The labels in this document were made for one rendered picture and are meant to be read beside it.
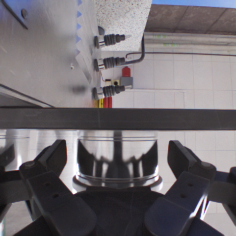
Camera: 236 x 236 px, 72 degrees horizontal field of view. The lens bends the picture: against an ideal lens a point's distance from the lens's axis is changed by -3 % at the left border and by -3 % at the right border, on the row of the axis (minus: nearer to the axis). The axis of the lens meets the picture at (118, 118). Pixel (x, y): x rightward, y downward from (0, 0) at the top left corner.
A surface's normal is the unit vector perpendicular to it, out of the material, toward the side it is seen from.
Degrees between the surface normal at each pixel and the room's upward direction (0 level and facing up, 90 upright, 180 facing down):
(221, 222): 90
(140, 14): 0
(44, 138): 90
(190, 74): 90
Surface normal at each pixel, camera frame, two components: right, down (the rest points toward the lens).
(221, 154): 0.01, -0.08
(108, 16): 0.00, 1.00
